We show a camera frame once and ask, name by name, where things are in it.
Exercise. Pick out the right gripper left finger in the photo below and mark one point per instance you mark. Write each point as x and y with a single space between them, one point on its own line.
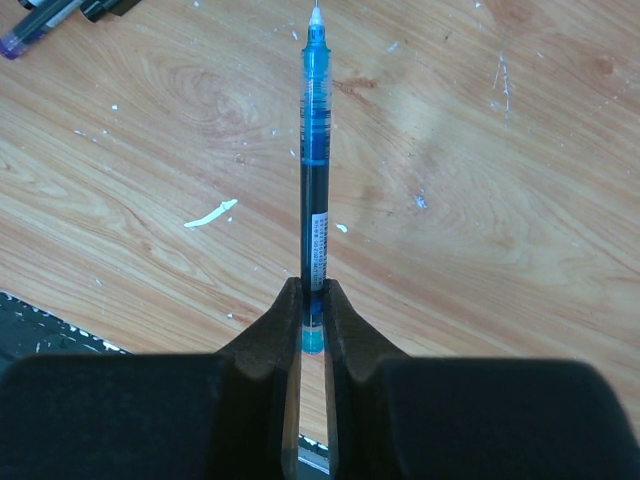
230 414

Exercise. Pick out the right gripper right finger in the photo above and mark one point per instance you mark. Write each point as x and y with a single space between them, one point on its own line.
395 416

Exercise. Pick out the blue gel pen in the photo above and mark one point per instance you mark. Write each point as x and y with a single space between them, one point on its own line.
315 141

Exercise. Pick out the purple gel pen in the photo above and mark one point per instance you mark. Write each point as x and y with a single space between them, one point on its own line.
41 20

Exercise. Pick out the small black white cap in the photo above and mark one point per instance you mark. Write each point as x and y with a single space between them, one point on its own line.
95 10

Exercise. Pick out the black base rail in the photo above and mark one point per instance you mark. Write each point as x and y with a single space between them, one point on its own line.
27 330

